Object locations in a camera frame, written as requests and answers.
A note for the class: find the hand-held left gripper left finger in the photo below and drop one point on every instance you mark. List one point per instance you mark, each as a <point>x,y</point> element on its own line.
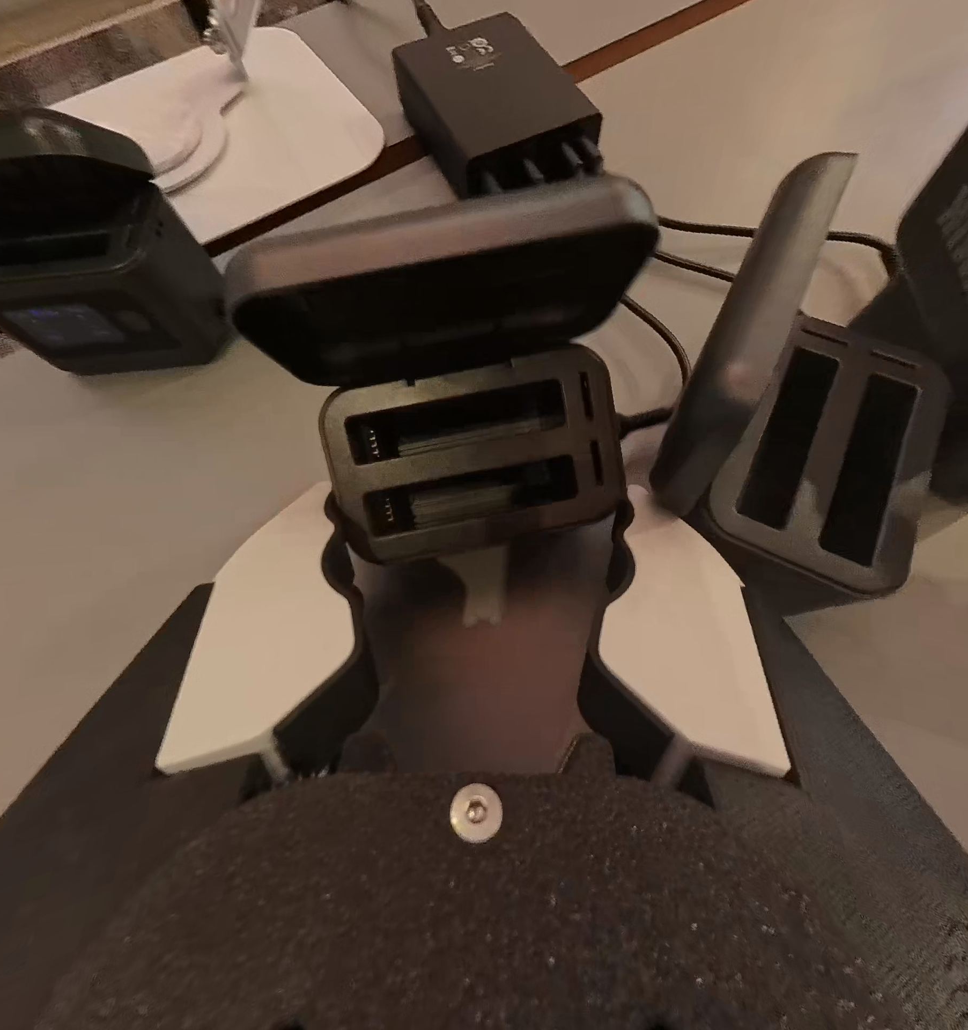
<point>266,644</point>

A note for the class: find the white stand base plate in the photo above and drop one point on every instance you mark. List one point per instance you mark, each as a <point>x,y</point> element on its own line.
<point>307,121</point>

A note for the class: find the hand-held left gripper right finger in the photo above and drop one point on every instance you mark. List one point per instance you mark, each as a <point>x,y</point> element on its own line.
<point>685,644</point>

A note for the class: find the black power adapter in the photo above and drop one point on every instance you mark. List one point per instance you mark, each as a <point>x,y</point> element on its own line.
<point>500,104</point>

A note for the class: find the black battery charger case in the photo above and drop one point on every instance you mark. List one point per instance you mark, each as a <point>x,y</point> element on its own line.
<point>741,322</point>
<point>451,241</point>
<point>170,322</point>

